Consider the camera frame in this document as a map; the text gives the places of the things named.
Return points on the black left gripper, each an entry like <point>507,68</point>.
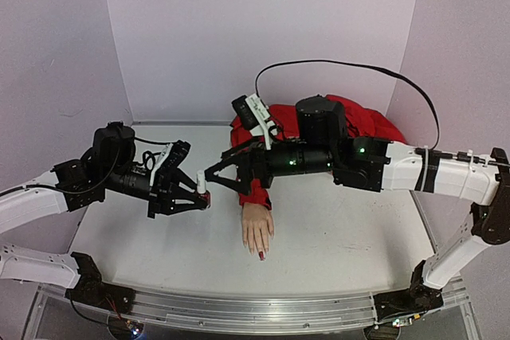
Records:
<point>169,204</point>

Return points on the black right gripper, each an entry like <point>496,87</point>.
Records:
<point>247,166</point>

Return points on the red nail polish bottle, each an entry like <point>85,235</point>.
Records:
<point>205,196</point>

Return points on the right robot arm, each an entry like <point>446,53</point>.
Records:
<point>483,180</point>

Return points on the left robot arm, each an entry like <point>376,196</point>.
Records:
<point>37,199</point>

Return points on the mannequin hand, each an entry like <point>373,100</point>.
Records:
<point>257,229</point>

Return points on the red jacket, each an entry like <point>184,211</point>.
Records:
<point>361,122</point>

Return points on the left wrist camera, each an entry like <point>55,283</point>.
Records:
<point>169,161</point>

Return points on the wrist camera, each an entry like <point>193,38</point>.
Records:
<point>169,161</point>
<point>255,118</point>

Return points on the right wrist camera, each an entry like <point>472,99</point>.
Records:
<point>255,118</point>

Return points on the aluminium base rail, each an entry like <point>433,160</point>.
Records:
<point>292,315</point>

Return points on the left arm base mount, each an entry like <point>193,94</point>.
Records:
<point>91,290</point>

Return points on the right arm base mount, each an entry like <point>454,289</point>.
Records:
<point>417,299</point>

